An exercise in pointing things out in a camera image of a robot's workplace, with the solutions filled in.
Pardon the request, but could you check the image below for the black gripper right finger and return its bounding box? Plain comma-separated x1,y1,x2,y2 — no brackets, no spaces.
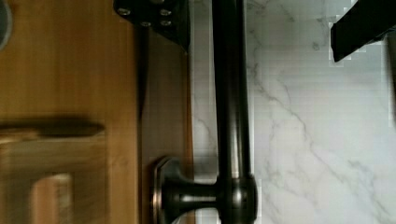
331,0,396,62

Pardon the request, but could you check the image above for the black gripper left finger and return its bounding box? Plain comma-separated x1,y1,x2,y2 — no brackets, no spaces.
113,0,191,52

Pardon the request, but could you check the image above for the black drawer handle bar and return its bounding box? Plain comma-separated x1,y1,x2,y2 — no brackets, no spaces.
151,0,258,224

